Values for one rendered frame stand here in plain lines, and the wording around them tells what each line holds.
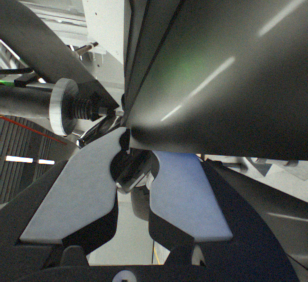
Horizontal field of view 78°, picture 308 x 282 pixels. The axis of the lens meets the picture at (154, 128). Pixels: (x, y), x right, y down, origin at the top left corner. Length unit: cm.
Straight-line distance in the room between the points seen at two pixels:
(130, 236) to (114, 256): 78
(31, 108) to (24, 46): 11
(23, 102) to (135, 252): 758
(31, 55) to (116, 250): 752
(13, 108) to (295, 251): 34
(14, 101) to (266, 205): 31
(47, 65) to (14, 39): 5
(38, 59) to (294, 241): 39
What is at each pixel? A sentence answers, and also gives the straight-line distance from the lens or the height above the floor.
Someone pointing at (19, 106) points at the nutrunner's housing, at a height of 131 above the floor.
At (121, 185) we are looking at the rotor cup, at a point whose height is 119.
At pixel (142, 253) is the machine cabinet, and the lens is 778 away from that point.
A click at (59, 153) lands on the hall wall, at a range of 1308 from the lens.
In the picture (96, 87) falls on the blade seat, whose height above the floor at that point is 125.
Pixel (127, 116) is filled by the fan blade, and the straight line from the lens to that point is 16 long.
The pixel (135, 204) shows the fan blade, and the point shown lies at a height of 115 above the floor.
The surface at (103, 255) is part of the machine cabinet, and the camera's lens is 779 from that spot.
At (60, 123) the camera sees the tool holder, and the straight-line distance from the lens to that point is 23.
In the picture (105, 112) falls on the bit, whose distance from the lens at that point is 25.
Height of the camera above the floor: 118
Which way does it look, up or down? 6 degrees down
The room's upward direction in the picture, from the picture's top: 84 degrees counter-clockwise
